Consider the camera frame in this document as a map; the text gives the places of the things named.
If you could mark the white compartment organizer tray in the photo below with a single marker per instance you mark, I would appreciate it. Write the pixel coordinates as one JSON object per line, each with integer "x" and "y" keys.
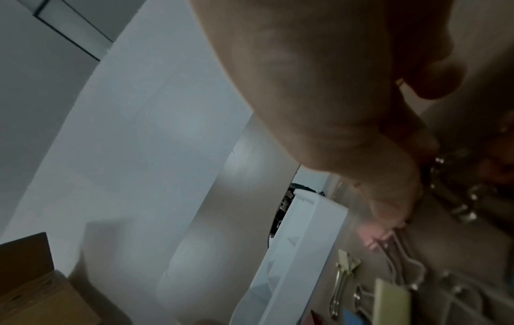
{"x": 305, "y": 238}

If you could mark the group of coloured binder clips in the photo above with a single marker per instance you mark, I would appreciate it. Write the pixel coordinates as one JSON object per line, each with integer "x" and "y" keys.
{"x": 391, "y": 301}

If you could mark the person's right hand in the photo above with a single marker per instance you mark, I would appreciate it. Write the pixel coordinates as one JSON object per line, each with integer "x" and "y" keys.
{"x": 321, "y": 79}

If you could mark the brown cardboard box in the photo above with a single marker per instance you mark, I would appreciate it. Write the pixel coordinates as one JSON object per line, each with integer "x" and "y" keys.
{"x": 36, "y": 292}

